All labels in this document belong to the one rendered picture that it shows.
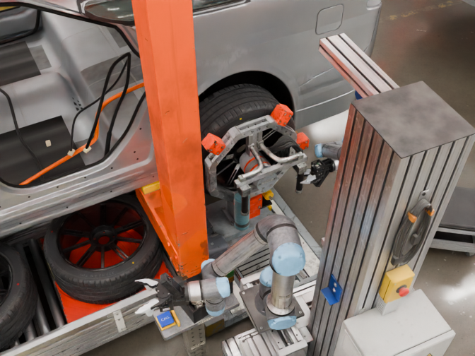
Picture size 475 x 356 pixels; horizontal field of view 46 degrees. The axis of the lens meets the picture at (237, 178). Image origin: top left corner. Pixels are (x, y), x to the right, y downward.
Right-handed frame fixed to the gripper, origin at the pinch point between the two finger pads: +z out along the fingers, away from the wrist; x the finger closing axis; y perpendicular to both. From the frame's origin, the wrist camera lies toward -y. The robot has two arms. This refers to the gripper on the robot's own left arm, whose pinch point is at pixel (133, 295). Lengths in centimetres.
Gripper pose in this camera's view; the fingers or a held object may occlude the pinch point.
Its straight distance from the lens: 212.1
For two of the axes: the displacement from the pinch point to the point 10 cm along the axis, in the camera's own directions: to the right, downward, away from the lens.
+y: 0.2, 7.8, 6.3
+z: -9.9, 1.2, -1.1
